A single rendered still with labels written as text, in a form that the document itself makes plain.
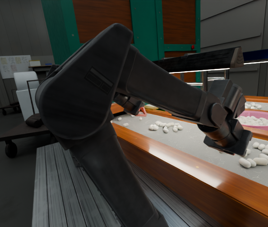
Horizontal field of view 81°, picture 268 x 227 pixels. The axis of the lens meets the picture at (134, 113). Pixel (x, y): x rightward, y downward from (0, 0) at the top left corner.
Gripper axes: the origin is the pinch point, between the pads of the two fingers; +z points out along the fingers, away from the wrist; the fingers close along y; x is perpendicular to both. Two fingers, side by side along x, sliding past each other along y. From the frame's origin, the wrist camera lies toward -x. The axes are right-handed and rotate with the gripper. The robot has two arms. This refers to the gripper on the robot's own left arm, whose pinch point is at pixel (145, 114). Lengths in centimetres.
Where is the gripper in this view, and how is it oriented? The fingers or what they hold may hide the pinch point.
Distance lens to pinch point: 77.0
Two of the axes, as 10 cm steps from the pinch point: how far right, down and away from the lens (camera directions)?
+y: -5.8, -1.5, 8.0
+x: -4.4, 8.8, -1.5
